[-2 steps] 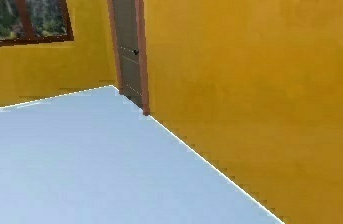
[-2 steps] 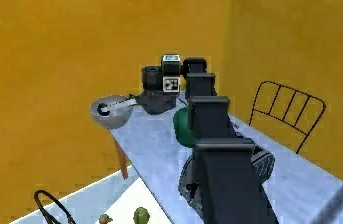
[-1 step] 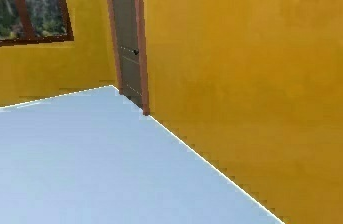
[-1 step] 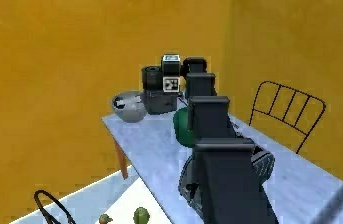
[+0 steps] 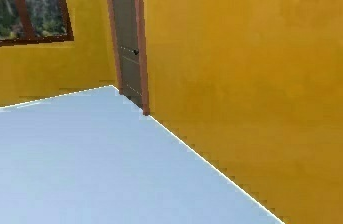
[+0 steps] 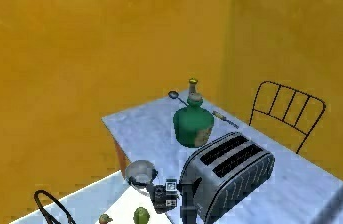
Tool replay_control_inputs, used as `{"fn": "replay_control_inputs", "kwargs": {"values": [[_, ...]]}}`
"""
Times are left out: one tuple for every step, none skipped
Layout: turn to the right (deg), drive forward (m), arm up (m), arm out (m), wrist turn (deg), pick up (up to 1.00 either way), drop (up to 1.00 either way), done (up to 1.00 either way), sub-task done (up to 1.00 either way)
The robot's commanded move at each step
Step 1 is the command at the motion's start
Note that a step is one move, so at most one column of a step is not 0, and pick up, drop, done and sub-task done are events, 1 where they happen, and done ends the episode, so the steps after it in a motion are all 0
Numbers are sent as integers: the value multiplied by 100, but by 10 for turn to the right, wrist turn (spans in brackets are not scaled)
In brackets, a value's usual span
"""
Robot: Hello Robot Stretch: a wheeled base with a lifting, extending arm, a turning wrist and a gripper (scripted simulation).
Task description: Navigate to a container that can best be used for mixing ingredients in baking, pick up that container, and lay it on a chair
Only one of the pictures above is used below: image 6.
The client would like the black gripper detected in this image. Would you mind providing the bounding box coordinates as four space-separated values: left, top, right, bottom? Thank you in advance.
127 168 169 215

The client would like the grey metal bowl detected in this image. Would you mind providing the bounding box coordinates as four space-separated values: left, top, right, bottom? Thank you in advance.
124 159 159 196

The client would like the green apple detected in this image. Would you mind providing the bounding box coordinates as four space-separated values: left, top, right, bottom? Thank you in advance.
132 206 151 224

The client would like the small green brown fruit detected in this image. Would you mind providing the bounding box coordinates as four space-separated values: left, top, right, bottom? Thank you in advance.
98 213 114 224

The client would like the green round bottle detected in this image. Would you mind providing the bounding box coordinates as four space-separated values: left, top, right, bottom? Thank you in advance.
172 92 215 149

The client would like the silver black toaster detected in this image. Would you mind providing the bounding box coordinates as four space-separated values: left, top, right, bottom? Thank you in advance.
178 131 276 224

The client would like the grey metal spoon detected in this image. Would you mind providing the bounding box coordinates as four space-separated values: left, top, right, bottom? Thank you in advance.
167 90 190 107

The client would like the white marble table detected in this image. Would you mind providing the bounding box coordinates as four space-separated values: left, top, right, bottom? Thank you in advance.
100 88 343 224

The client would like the pale-handled knife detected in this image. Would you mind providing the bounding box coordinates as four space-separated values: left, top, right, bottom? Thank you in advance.
211 110 240 130

